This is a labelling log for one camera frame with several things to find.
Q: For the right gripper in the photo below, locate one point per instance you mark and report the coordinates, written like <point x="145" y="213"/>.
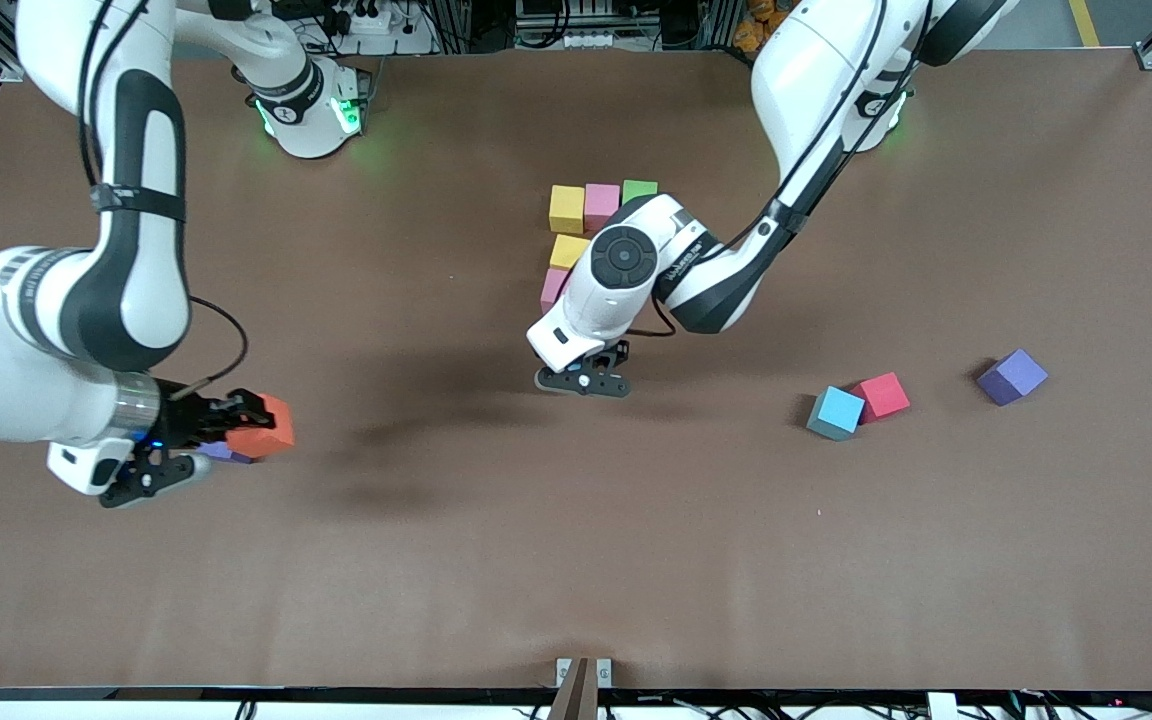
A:
<point x="183" y="420"/>

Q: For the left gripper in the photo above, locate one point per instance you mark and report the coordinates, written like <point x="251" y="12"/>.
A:
<point x="620" y="348"/>

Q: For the orange foam cube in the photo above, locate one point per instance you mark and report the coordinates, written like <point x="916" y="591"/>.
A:
<point x="271" y="430"/>

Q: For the yellow foam cube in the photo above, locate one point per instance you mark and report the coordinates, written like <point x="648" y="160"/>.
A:
<point x="566" y="208"/>
<point x="566" y="250"/>

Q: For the mauve pink foam cube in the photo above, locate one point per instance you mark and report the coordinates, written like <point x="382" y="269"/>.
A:
<point x="600" y="203"/>

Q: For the green foam cube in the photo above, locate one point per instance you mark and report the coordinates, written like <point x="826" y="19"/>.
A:
<point x="638" y="189"/>

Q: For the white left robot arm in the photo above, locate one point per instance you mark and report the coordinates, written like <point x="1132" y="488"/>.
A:
<point x="624" y="257"/>

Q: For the violet foam cube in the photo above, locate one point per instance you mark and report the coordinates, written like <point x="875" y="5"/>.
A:
<point x="1012" y="375"/>
<point x="216" y="452"/>

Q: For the cyan foam cube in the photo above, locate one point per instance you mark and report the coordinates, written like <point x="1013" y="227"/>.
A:
<point x="836" y="411"/>

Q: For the pinkish red foam cube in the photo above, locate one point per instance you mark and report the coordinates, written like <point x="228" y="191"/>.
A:
<point x="882" y="394"/>

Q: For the brown bar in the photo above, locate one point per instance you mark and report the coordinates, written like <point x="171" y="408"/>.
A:
<point x="576" y="695"/>

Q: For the orange mesh bag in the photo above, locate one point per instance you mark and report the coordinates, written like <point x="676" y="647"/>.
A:
<point x="761" y="22"/>

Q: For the white power strip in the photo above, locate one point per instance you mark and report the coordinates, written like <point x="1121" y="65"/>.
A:
<point x="366" y="20"/>

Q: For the small white box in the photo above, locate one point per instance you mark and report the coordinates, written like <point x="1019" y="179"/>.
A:
<point x="941" y="707"/>

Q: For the grey metal bracket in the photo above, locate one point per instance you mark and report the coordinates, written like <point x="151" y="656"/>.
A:
<point x="604" y="672"/>

